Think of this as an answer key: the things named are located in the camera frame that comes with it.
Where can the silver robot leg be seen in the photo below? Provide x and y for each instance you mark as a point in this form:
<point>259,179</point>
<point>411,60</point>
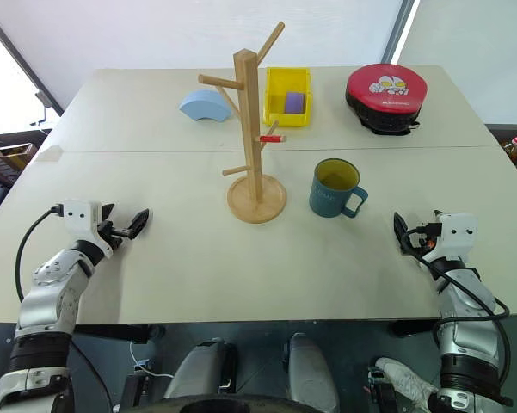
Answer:
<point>309,370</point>
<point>200,370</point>

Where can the blue mug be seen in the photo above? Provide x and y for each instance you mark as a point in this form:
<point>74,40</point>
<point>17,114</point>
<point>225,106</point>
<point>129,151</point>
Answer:
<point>333,193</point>

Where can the yellow plastic bin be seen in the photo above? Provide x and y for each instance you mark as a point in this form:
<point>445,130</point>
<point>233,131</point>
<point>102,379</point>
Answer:
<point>289,116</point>

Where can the silver right robot leg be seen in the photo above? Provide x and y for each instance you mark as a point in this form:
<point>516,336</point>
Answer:
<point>309,370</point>

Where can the dark round robot waist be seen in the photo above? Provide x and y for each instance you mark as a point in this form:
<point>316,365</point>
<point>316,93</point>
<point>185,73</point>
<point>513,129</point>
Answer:
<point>217,404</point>

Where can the bottle with red cap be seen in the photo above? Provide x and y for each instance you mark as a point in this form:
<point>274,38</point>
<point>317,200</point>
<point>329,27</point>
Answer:
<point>515,150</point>

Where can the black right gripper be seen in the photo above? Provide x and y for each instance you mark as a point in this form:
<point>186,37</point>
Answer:
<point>422,239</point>

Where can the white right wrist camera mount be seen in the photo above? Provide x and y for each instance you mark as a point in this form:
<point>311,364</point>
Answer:
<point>455,234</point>

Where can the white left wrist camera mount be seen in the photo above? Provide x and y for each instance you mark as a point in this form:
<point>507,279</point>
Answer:
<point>81,219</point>

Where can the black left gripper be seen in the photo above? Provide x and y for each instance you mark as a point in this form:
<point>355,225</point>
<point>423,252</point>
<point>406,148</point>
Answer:
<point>111,232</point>

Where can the wooden crate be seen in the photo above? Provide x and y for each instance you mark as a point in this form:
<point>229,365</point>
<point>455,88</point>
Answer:
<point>6,157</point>

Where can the silver left robot leg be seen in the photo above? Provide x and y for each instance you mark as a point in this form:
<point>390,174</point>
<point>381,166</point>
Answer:
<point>200,370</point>

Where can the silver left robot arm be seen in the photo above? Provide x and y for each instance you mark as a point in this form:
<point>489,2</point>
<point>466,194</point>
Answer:
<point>47,297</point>

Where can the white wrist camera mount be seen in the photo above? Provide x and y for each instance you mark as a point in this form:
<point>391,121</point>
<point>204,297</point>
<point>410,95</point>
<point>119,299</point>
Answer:
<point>81,219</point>
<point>455,234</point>

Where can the light blue arch block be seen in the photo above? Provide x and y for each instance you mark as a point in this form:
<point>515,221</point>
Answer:
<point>206,107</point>

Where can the purple block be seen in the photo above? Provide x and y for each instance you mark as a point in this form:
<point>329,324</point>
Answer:
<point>294,102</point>

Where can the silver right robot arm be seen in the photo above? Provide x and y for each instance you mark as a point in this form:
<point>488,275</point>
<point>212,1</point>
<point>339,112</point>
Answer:
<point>464,310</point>

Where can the wooden mug tree stand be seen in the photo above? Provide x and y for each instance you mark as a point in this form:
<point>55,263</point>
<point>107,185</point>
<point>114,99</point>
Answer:
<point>253,172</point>

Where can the white crumpled cloth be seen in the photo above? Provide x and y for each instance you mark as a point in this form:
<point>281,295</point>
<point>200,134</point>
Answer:
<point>406,380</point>

